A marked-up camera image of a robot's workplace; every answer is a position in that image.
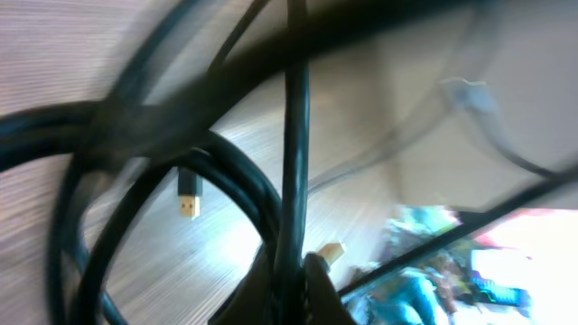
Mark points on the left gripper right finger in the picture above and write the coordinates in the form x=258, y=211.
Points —
x=321, y=304

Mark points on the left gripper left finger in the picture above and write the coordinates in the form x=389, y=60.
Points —
x=251, y=301

